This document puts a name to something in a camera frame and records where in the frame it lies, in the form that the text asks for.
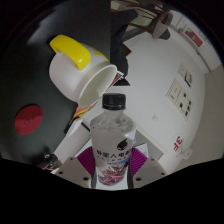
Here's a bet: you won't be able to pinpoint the large wall poster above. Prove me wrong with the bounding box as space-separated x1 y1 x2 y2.
165 77 194 123

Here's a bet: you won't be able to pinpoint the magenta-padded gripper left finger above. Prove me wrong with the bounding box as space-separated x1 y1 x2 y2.
52 146 96 189

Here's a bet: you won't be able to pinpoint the black jacket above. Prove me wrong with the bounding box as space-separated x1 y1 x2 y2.
109 8 140 86

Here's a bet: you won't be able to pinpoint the red wall poster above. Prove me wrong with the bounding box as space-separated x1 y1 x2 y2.
182 26 205 48

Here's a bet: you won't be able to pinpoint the white ceiling device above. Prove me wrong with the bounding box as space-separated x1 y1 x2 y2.
176 147 194 160

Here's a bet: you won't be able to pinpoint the black and red tool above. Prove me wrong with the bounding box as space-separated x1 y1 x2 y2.
41 151 63 170

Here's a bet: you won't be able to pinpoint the white mug with yellow handle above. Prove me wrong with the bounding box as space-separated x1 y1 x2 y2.
48 34 119 109

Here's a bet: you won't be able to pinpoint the flat round red coaster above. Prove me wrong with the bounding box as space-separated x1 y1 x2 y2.
13 104 45 137

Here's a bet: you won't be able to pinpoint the small wall poster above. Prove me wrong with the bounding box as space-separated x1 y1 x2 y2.
176 62 194 89

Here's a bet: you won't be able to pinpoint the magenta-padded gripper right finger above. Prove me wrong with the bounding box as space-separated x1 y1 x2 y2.
129 146 168 190

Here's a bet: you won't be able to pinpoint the clear bottle with white label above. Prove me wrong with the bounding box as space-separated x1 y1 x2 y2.
88 92 137 190

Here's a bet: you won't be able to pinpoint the red floor number sign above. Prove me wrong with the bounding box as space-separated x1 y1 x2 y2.
171 134 185 153

